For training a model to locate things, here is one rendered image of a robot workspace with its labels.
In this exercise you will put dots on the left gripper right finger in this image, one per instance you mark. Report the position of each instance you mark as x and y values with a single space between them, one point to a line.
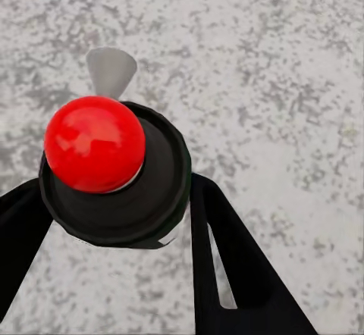
264 304

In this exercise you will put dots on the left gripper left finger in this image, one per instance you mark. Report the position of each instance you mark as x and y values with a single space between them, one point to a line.
24 222

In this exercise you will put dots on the insectifuge atomizer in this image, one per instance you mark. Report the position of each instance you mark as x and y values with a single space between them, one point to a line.
115 174

